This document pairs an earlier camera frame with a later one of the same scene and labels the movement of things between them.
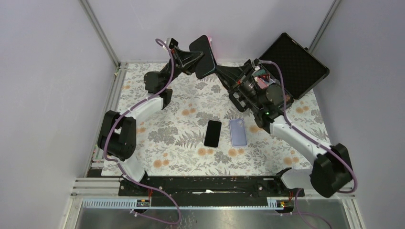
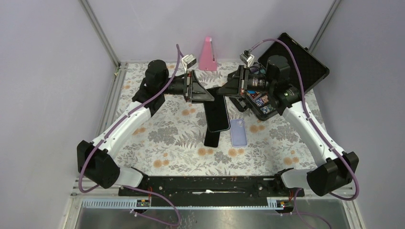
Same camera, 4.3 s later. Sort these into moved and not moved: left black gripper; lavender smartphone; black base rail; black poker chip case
Moved: left black gripper
Not moved: lavender smartphone; black poker chip case; black base rail
